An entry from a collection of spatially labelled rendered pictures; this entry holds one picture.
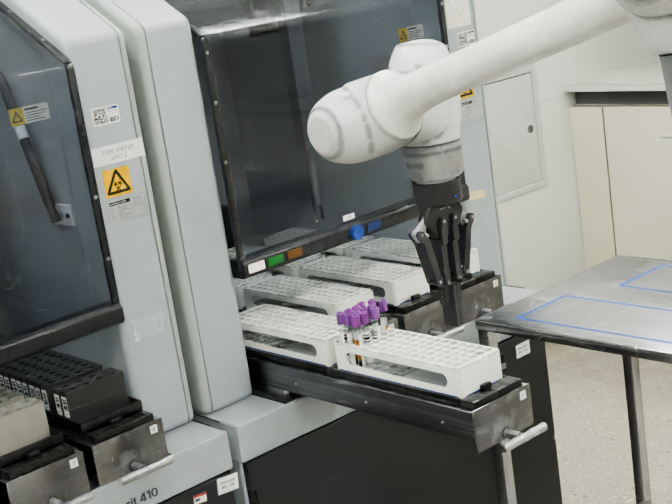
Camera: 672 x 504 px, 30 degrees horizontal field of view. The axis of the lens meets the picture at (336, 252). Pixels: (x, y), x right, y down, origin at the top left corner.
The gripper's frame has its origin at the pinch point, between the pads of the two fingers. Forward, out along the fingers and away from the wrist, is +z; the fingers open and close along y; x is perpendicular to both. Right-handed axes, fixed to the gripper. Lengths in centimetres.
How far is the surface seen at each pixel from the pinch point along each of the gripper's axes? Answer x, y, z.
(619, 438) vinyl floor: -80, -141, 95
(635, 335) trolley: 12.7, -29.2, 13.0
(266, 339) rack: -48.0, 2.0, 12.4
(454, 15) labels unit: -46, -58, -39
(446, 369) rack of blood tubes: 2.1, 5.1, 9.0
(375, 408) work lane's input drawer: -14.2, 6.8, 18.1
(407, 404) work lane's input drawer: -6.2, 6.8, 15.8
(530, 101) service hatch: -157, -208, 7
